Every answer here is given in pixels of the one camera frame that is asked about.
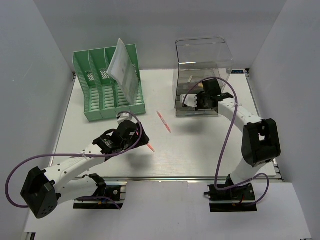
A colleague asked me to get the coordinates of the orange pen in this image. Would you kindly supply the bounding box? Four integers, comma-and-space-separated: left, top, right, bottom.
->
147, 144, 155, 152

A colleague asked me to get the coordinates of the red pink pen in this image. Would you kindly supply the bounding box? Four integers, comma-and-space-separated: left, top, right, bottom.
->
156, 111, 172, 133

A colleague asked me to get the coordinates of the clear acrylic drawer cabinet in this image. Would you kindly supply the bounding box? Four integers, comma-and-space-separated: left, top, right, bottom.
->
172, 36, 234, 118

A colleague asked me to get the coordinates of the clear plastic document folder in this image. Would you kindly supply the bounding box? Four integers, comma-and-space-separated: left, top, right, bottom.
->
107, 38, 139, 105

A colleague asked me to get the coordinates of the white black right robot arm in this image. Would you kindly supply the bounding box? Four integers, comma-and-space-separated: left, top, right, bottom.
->
200, 77, 281, 200

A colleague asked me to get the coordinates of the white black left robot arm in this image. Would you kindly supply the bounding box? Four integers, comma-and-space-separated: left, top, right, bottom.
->
20, 120, 150, 219

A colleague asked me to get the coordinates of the green file organizer rack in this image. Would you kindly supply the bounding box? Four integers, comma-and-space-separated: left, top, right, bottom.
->
72, 46, 146, 122

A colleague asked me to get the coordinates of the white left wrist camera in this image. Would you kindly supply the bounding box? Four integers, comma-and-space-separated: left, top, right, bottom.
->
117, 112, 132, 125

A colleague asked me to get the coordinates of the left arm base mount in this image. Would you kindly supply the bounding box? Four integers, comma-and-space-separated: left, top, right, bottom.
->
73, 173, 126, 210

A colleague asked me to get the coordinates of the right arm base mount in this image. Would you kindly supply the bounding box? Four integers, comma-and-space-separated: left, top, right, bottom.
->
203, 183, 257, 213

